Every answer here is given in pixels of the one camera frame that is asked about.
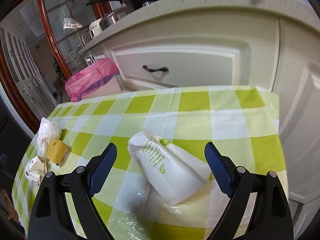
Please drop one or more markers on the white rice cooker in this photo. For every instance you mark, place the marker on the white rice cooker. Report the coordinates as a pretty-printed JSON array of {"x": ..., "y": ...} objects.
[{"x": 95, "y": 28}]

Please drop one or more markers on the red wooden sliding glass door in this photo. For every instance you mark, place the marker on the red wooden sliding glass door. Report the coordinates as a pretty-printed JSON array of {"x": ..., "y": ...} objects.
[{"x": 46, "y": 30}]

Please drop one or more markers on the person's left hand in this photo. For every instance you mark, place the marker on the person's left hand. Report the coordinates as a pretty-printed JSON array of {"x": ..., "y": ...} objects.
[{"x": 8, "y": 205}]

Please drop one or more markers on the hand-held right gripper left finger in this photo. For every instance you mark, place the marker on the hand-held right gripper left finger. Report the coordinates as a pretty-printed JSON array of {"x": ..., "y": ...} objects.
[{"x": 103, "y": 170}]

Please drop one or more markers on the white paper bag green print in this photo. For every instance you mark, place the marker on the white paper bag green print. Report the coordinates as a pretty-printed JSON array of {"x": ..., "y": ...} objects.
[{"x": 167, "y": 170}]

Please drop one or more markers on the green checked tablecloth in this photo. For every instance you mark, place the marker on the green checked tablecloth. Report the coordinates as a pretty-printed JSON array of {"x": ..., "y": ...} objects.
[{"x": 175, "y": 120}]

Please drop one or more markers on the trash bin with pink liner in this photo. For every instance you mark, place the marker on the trash bin with pink liner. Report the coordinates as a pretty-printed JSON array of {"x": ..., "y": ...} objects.
[{"x": 90, "y": 78}]

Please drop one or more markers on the white kitchen base cabinet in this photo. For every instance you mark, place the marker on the white kitchen base cabinet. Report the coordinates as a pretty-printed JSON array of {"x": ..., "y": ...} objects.
[{"x": 200, "y": 42}]

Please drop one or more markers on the silver metal pot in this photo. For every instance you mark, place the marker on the silver metal pot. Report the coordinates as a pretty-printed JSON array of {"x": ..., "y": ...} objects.
[{"x": 111, "y": 20}]

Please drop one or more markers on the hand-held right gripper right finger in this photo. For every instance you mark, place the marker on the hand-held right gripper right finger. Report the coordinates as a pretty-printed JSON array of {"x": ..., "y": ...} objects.
[{"x": 220, "y": 171}]

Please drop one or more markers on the white plastic bag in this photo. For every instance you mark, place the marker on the white plastic bag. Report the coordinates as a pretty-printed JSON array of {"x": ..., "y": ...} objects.
[{"x": 47, "y": 133}]

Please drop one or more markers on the yellow sponge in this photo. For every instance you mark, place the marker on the yellow sponge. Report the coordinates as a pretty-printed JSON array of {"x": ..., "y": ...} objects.
[{"x": 57, "y": 152}]

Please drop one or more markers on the white glass-door cabinet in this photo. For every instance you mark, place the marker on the white glass-door cabinet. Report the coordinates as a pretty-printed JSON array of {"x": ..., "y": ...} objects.
[{"x": 27, "y": 80}]

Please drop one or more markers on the crumpled white printed wrapper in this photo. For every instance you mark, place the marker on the crumpled white printed wrapper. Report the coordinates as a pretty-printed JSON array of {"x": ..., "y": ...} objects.
[{"x": 35, "y": 171}]

